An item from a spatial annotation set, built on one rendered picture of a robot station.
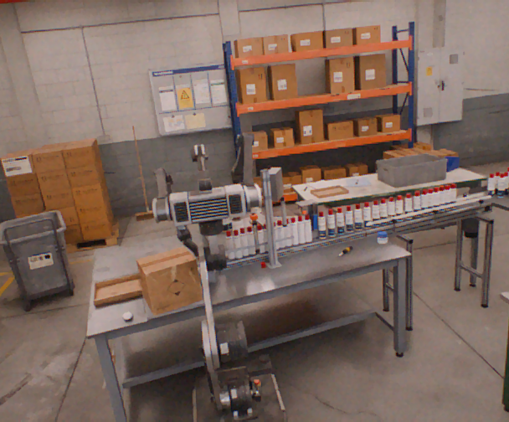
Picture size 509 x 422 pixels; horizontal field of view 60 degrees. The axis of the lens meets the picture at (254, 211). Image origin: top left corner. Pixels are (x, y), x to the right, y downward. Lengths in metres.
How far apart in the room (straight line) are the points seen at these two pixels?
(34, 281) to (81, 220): 1.52
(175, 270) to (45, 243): 2.50
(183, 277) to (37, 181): 3.92
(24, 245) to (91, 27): 3.78
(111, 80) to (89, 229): 2.42
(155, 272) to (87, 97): 5.23
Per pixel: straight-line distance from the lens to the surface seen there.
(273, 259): 3.01
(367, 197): 4.53
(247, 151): 2.68
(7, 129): 7.84
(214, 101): 7.21
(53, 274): 5.01
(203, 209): 2.35
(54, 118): 7.61
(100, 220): 6.26
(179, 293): 2.63
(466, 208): 3.92
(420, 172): 4.83
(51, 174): 6.18
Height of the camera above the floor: 2.14
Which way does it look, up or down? 18 degrees down
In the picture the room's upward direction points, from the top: 6 degrees counter-clockwise
